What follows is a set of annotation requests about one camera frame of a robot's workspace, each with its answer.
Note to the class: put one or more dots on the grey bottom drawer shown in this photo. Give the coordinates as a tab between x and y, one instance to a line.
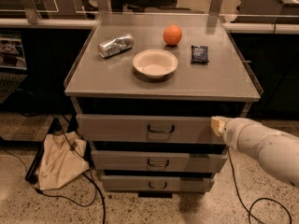
156	183

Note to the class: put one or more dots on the dark blue snack packet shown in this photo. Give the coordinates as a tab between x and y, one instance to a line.
199	54

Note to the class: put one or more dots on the tan padded gripper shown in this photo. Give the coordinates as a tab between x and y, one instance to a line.
233	133

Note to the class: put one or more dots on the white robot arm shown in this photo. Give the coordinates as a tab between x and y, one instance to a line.
275	151

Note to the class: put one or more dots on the black keyboard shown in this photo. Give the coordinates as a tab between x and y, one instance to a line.
9	82

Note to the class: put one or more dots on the beige cloth bag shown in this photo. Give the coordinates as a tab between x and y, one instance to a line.
62	160

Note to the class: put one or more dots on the white paper bowl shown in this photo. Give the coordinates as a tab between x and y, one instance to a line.
155	63

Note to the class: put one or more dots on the orange fruit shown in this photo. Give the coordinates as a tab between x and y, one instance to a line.
172	35

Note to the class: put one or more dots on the grey drawer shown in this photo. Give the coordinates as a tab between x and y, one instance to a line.
159	129
156	183
158	162

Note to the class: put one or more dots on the grey middle drawer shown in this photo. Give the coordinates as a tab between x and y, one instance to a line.
158	162

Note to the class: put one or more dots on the crushed silver soda can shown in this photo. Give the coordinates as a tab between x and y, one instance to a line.
115	46

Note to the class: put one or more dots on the grey metal drawer cabinet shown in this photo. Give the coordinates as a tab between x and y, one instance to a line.
224	86

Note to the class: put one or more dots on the black floor stand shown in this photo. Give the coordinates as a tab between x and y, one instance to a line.
31	175

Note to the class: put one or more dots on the grey top drawer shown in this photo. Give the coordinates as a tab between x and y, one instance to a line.
159	129

